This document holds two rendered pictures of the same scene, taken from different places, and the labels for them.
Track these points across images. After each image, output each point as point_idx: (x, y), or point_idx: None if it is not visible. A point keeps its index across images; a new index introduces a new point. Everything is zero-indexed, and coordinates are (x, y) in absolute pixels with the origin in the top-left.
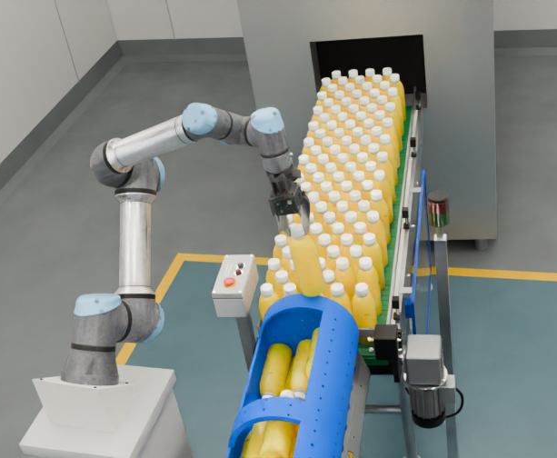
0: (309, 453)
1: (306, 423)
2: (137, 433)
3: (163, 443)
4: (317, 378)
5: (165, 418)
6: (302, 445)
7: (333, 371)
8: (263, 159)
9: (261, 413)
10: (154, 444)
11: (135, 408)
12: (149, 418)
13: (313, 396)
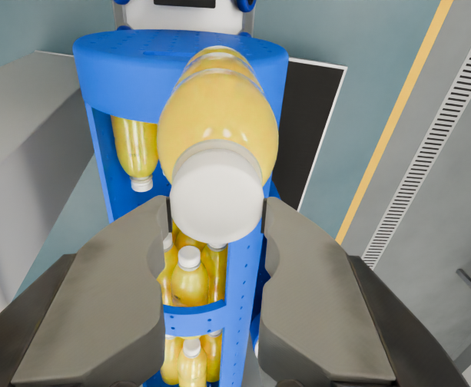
0: (237, 341)
1: (231, 323)
2: None
3: (11, 220)
4: (239, 264)
5: None
6: (229, 344)
7: (258, 226)
8: None
9: (170, 331)
10: (6, 249)
11: None
12: None
13: (235, 291)
